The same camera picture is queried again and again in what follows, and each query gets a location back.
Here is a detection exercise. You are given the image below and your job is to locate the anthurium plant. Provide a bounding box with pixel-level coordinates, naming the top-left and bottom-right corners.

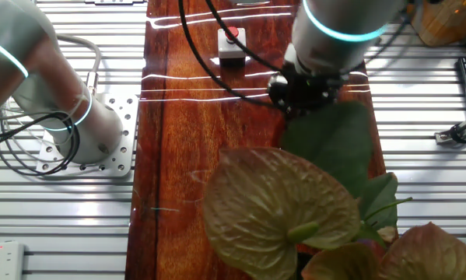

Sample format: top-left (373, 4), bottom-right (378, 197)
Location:
top-left (201, 101), bottom-right (466, 280)

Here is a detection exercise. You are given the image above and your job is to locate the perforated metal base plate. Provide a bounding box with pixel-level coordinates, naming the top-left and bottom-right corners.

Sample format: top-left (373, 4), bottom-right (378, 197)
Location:
top-left (36, 93), bottom-right (139, 179)

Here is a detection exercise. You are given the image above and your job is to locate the glossy wood pattern mat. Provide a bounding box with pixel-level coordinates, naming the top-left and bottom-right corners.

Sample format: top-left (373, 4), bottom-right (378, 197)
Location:
top-left (124, 0), bottom-right (387, 280)

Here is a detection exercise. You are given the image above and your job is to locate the black cable bundle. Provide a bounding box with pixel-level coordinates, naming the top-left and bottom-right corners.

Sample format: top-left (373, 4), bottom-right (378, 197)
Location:
top-left (0, 110), bottom-right (82, 177)

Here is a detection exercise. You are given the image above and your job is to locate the red push button box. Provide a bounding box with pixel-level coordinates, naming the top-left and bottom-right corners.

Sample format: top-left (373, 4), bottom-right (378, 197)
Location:
top-left (217, 26), bottom-right (248, 60)

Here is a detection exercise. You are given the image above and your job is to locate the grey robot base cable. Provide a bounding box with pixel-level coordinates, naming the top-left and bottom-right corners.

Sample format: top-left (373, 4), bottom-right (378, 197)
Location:
top-left (55, 33), bottom-right (103, 94)

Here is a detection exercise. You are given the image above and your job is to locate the white power strip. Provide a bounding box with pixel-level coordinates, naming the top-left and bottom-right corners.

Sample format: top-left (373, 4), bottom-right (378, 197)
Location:
top-left (0, 240), bottom-right (26, 280)

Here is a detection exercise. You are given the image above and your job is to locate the brown cardboard box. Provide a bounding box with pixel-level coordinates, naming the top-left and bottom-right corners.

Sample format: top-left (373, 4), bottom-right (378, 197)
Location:
top-left (411, 0), bottom-right (466, 47)

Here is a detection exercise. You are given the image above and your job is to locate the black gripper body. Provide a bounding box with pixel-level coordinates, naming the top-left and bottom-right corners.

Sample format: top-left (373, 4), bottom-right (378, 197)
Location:
top-left (267, 72), bottom-right (345, 118)

